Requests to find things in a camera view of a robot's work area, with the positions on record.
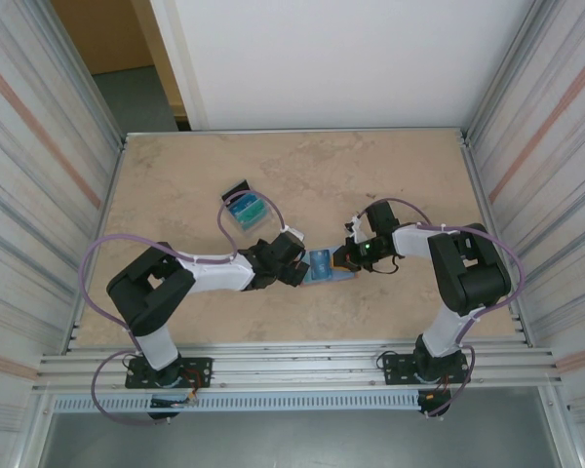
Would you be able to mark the pink card wallet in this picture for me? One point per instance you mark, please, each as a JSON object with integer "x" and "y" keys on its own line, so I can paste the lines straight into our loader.
{"x": 343, "y": 278}

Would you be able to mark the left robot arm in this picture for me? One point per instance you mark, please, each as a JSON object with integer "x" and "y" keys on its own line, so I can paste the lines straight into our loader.
{"x": 151, "y": 287}

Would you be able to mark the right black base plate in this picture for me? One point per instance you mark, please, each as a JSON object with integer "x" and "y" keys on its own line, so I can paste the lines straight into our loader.
{"x": 395, "y": 365}

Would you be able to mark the wooden door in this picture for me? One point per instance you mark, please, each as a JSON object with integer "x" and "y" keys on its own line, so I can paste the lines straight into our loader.
{"x": 102, "y": 34}

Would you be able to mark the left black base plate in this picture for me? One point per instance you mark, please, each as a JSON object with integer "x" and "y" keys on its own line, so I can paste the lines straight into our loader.
{"x": 200, "y": 370}

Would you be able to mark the black card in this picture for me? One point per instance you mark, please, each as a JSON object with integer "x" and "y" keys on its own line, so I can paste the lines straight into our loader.
{"x": 236, "y": 187}

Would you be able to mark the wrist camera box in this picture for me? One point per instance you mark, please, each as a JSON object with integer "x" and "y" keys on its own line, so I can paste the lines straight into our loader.
{"x": 357, "y": 228}
{"x": 296, "y": 233}

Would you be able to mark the blue chip VIP card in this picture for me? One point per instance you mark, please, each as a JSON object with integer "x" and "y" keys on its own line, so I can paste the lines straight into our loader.
{"x": 320, "y": 265}

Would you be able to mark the translucent corrugated side panel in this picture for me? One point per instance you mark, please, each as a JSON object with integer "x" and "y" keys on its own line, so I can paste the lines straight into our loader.
{"x": 556, "y": 146}
{"x": 29, "y": 146}

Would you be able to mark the white door frame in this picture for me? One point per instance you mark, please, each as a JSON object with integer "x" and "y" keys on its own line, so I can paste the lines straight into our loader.
{"x": 175, "y": 49}

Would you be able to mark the clear acrylic card box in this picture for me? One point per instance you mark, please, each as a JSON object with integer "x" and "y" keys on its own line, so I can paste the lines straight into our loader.
{"x": 261, "y": 226}

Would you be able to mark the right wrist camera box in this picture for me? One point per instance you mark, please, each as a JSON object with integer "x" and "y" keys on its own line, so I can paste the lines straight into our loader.
{"x": 357, "y": 228}

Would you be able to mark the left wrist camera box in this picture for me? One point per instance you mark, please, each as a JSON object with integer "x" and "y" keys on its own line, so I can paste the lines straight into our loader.
{"x": 296, "y": 233}

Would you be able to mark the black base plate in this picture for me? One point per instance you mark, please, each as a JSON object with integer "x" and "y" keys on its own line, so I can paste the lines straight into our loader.
{"x": 395, "y": 365}
{"x": 200, "y": 370}

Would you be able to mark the teal VIP card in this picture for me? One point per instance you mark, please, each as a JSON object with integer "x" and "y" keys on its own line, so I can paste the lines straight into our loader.
{"x": 251, "y": 213}

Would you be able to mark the aluminium front rail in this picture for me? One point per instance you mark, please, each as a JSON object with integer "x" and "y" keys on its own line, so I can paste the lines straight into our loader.
{"x": 297, "y": 370}

